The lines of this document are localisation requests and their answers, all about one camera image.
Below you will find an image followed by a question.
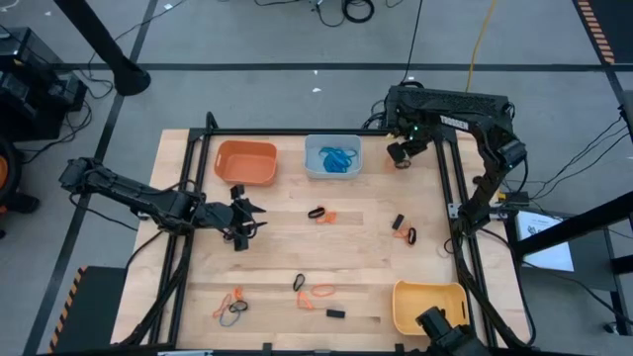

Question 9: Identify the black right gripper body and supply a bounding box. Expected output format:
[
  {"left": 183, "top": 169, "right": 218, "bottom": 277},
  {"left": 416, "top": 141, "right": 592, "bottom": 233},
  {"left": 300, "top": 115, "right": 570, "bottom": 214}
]
[{"left": 387, "top": 129, "right": 430, "bottom": 171}]

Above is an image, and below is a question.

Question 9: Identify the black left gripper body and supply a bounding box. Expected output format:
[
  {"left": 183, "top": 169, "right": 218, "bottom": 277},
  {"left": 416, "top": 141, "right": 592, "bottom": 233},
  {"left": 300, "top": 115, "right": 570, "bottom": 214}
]
[{"left": 197, "top": 184, "right": 249, "bottom": 252}]

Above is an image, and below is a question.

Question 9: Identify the blue rubber band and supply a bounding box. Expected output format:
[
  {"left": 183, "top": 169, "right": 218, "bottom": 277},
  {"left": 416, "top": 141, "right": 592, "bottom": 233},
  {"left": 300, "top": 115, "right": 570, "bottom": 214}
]
[
  {"left": 318, "top": 146, "right": 347, "bottom": 174},
  {"left": 323, "top": 147, "right": 358, "bottom": 173},
  {"left": 319, "top": 150, "right": 352, "bottom": 174},
  {"left": 325, "top": 146, "right": 358, "bottom": 167},
  {"left": 219, "top": 306, "right": 242, "bottom": 328},
  {"left": 320, "top": 152, "right": 355, "bottom": 174}
]

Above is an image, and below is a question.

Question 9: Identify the orange plastic basket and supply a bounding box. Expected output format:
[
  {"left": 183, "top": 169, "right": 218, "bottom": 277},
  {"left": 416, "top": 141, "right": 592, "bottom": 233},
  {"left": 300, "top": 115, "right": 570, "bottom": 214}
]
[{"left": 213, "top": 139, "right": 279, "bottom": 188}]

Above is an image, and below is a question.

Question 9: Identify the black perforated computer case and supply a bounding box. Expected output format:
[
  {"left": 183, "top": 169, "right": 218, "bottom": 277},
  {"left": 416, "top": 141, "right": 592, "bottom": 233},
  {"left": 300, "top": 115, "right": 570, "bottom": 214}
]
[{"left": 385, "top": 85, "right": 511, "bottom": 131}]

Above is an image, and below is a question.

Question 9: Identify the white plastic basket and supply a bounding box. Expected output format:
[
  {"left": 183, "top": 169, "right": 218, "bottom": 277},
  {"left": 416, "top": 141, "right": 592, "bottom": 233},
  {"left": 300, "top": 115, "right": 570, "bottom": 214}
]
[{"left": 303, "top": 133, "right": 364, "bottom": 180}]

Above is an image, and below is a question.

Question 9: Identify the black power adapter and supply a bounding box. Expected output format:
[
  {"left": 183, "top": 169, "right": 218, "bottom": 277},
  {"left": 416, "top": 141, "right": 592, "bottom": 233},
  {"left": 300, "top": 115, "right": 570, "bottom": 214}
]
[{"left": 497, "top": 190, "right": 531, "bottom": 208}]

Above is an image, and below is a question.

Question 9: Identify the black hazard striped mat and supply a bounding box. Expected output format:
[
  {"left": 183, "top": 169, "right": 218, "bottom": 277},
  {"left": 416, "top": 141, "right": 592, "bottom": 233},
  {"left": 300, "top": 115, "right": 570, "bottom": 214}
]
[
  {"left": 576, "top": 0, "right": 633, "bottom": 65},
  {"left": 46, "top": 265, "right": 129, "bottom": 355}
]

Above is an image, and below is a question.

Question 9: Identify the yellow plastic basket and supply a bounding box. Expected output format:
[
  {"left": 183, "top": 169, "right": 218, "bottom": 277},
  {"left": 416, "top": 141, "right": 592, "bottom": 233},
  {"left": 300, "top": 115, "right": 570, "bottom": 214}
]
[{"left": 392, "top": 280, "right": 470, "bottom": 336}]

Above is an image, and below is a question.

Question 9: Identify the black pole with base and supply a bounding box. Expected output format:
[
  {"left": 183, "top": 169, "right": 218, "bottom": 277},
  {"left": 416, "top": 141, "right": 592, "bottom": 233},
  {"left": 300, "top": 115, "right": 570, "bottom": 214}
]
[{"left": 51, "top": 0, "right": 152, "bottom": 98}]

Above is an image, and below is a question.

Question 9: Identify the white printed paper sheet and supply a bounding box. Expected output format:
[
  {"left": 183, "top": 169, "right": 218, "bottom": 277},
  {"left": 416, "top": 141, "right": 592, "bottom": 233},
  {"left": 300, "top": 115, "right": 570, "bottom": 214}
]
[{"left": 513, "top": 210, "right": 576, "bottom": 273}]

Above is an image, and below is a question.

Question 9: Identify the black diagonal beam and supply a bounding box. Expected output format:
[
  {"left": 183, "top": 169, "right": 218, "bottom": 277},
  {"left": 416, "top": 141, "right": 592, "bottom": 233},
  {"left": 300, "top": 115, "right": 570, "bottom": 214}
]
[{"left": 503, "top": 190, "right": 633, "bottom": 258}]

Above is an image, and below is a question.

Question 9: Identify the black and orange wheel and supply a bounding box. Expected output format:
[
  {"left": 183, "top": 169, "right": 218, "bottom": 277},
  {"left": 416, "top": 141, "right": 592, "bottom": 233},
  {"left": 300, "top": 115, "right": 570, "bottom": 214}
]
[{"left": 0, "top": 135, "right": 24, "bottom": 233}]

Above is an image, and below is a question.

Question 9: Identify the black equipment cart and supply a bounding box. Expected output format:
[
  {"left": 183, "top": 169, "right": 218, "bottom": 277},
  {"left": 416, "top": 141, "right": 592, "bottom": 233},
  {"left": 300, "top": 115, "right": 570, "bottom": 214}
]
[{"left": 0, "top": 27, "right": 89, "bottom": 143}]

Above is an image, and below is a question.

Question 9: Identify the black cable bundle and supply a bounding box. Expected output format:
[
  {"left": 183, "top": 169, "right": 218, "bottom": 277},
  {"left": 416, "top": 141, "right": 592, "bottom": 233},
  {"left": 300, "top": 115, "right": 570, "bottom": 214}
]
[{"left": 363, "top": 98, "right": 392, "bottom": 131}]

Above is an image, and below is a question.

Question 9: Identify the black aluminium table frame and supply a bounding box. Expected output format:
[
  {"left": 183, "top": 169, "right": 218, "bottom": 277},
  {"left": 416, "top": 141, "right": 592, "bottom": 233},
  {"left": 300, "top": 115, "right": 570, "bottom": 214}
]
[{"left": 111, "top": 111, "right": 538, "bottom": 356}]

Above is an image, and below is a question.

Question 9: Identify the thin black hanging cable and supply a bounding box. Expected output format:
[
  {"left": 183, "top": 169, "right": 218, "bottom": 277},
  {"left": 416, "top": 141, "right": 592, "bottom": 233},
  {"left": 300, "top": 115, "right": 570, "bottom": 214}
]
[{"left": 399, "top": 0, "right": 424, "bottom": 85}]

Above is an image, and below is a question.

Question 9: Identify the yellow hanging cable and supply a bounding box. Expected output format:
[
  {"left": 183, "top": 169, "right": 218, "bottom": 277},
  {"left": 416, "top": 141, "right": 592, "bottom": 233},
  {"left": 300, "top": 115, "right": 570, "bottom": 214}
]
[{"left": 464, "top": 0, "right": 498, "bottom": 94}]

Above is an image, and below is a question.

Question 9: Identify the coiled black cable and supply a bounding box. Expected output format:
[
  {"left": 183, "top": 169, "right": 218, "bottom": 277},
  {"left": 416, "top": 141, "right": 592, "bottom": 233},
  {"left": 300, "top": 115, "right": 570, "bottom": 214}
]
[{"left": 340, "top": 0, "right": 376, "bottom": 25}]

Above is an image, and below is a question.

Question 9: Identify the black floor cable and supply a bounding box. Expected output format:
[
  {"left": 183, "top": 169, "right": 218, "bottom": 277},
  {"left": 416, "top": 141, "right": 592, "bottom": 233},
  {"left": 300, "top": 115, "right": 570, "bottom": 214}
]
[{"left": 523, "top": 116, "right": 633, "bottom": 202}]

